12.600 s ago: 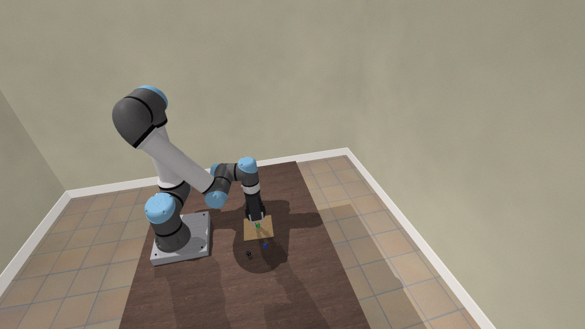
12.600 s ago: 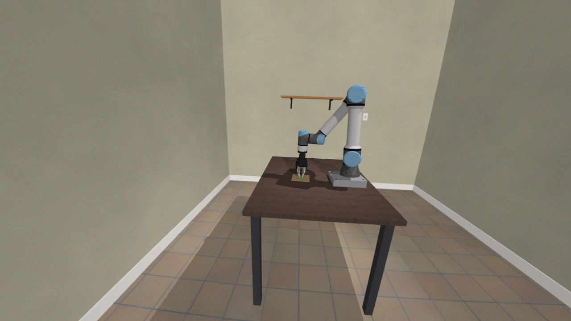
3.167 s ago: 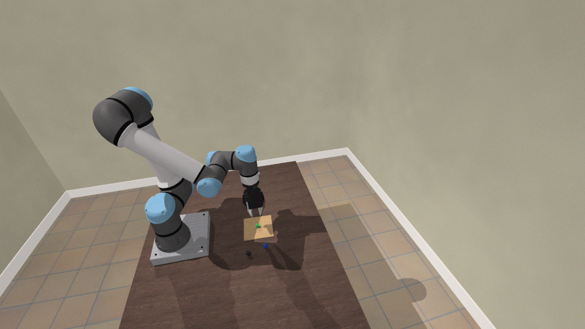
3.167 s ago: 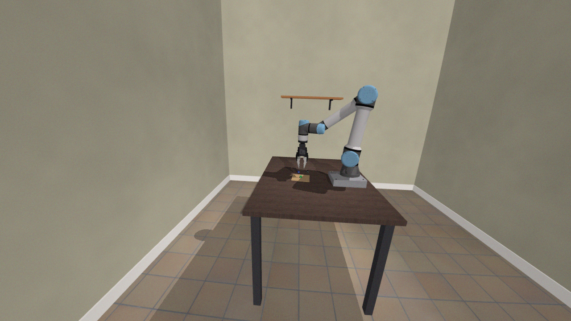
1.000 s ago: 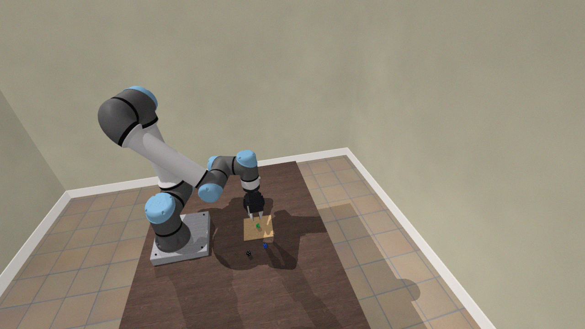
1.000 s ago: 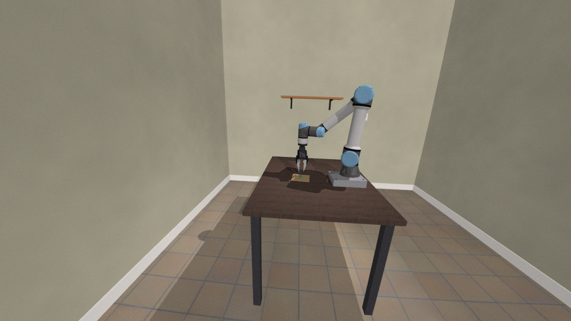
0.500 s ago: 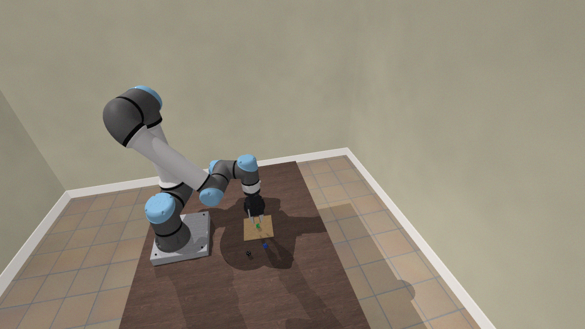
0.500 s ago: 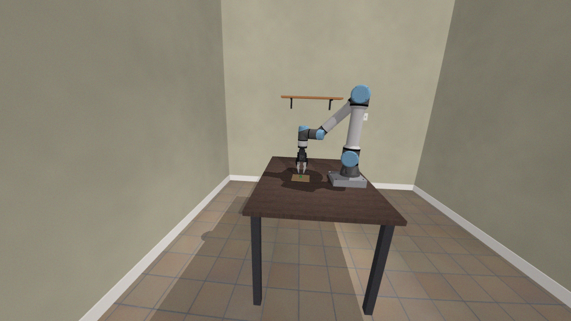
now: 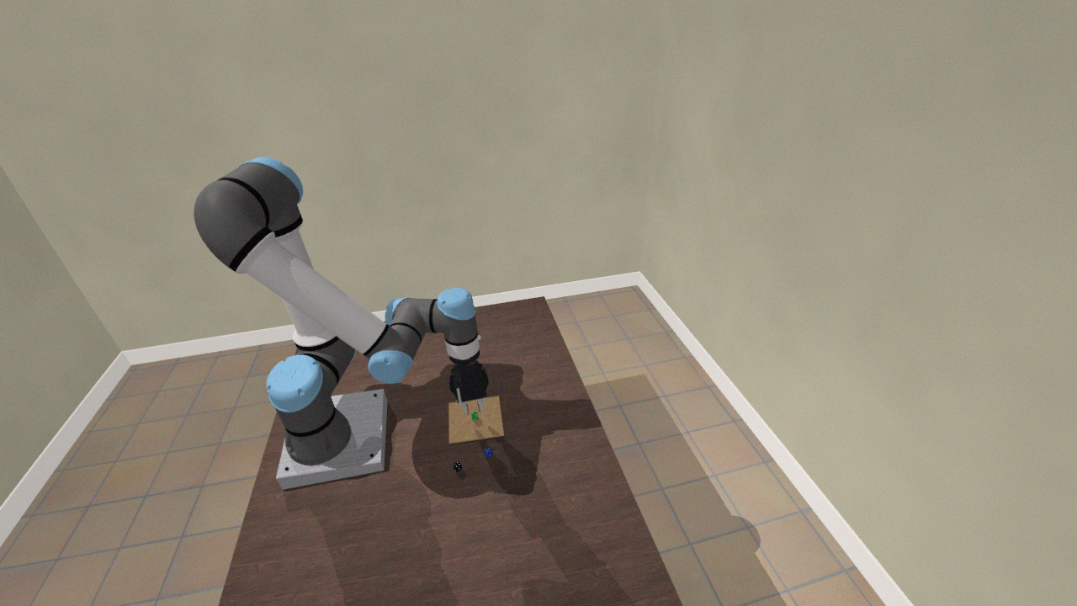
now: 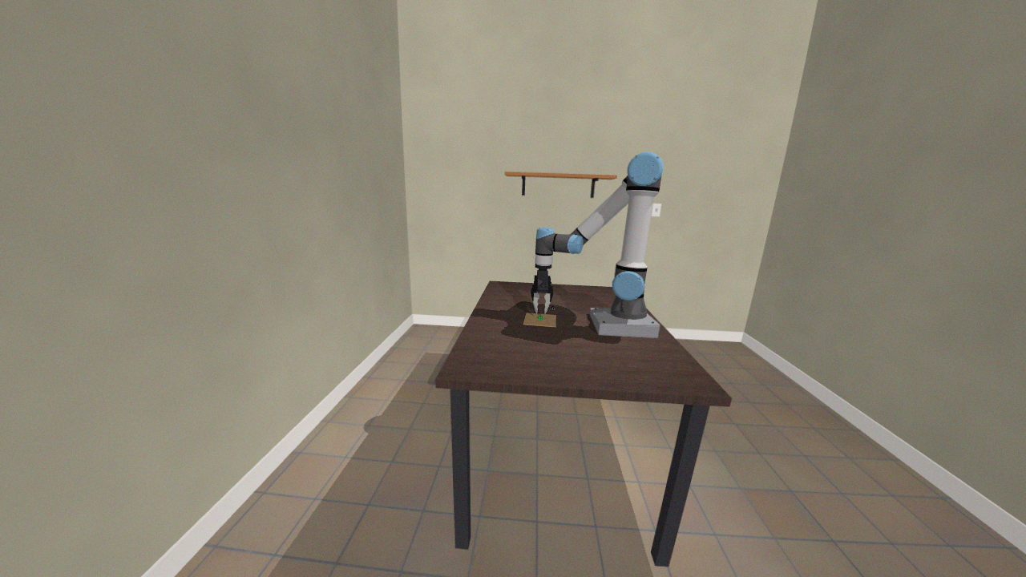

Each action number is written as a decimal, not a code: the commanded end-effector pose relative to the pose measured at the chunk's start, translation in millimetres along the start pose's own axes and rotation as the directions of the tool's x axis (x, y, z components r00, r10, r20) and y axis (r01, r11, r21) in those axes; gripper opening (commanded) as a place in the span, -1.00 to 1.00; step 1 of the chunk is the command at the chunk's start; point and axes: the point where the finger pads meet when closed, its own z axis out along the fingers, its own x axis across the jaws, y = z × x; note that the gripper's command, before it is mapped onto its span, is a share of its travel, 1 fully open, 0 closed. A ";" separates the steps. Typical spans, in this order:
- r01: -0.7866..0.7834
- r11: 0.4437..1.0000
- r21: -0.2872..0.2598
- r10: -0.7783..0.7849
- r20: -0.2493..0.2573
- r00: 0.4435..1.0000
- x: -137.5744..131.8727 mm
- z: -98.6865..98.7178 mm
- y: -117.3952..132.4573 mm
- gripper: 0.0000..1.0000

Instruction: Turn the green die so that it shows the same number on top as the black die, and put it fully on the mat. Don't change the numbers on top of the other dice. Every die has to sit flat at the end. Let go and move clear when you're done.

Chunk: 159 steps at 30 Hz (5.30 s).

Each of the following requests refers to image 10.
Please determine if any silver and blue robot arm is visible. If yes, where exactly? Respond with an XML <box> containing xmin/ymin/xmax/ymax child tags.
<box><xmin>534</xmin><ymin>152</ymin><xmax>664</xmax><ymax>319</ymax></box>

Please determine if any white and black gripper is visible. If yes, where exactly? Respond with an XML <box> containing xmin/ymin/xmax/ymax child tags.
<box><xmin>531</xmin><ymin>264</ymin><xmax>553</xmax><ymax>314</ymax></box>

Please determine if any tan flat mat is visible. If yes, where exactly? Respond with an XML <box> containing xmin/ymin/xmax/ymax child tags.
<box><xmin>523</xmin><ymin>313</ymin><xmax>556</xmax><ymax>326</ymax></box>

